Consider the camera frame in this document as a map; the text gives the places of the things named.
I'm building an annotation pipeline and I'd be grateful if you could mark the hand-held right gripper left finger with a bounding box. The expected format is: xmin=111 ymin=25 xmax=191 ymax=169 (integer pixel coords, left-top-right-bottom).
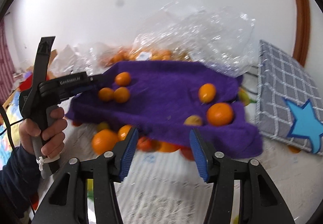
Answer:
xmin=31 ymin=127 xmax=139 ymax=224

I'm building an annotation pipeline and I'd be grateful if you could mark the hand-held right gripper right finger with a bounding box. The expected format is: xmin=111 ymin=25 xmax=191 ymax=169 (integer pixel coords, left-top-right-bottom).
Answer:
xmin=190 ymin=128 xmax=296 ymax=224

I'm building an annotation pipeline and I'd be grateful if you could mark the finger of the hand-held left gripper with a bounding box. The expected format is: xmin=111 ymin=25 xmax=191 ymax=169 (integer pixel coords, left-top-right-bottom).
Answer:
xmin=62 ymin=84 xmax=98 ymax=101
xmin=87 ymin=74 xmax=108 ymax=83

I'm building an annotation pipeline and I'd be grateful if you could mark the large orange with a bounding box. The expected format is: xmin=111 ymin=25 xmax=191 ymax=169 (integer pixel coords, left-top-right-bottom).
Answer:
xmin=91 ymin=129 xmax=119 ymax=155
xmin=206 ymin=102 xmax=234 ymax=127

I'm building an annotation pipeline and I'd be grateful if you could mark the small yellow fruit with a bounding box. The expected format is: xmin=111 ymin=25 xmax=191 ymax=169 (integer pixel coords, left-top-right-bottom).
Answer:
xmin=184 ymin=115 xmax=203 ymax=126

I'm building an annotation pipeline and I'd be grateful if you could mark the purple towel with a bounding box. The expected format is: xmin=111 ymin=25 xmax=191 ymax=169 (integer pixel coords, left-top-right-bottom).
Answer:
xmin=64 ymin=60 xmax=263 ymax=159

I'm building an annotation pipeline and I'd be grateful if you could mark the person's left forearm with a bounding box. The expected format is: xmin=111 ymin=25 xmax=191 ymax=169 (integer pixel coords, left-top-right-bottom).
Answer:
xmin=0 ymin=146 xmax=43 ymax=224

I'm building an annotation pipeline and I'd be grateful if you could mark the clear bag of yellow fruits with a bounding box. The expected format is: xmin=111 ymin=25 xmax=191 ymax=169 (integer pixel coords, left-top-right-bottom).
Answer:
xmin=172 ymin=48 xmax=192 ymax=63

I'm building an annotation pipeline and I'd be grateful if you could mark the person's left hand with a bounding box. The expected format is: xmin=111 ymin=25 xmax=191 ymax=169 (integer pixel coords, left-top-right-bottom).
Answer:
xmin=20 ymin=107 xmax=67 ymax=159

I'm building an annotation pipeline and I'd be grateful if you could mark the white plastic bag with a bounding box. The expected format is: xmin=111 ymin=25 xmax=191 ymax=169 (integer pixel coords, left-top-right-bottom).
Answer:
xmin=52 ymin=44 xmax=79 ymax=73

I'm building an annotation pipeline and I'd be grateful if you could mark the clear bag of oranges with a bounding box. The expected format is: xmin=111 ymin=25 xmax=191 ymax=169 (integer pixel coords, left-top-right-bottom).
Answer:
xmin=106 ymin=46 xmax=174 ymax=68

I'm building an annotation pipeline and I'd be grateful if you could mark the red paper bag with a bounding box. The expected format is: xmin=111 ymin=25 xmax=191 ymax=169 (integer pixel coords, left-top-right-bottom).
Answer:
xmin=20 ymin=79 xmax=34 ymax=91

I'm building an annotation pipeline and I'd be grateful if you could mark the fruit printed tablecloth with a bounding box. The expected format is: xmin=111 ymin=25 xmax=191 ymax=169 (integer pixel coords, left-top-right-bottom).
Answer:
xmin=33 ymin=88 xmax=323 ymax=224

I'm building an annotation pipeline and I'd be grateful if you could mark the red striped curtain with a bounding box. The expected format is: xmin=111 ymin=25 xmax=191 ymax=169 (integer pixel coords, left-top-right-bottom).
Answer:
xmin=0 ymin=20 xmax=16 ymax=95

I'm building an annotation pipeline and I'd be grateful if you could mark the grey checked cloth with star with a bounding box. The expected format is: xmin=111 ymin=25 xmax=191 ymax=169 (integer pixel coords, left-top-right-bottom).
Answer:
xmin=255 ymin=39 xmax=323 ymax=156

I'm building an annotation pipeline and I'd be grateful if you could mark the crumpled clear plastic bag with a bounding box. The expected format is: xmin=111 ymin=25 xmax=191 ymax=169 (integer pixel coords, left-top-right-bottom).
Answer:
xmin=134 ymin=2 xmax=255 ymax=78

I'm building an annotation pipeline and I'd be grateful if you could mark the brown wooden door frame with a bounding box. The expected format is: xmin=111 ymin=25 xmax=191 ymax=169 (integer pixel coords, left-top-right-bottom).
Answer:
xmin=290 ymin=0 xmax=311 ymax=66

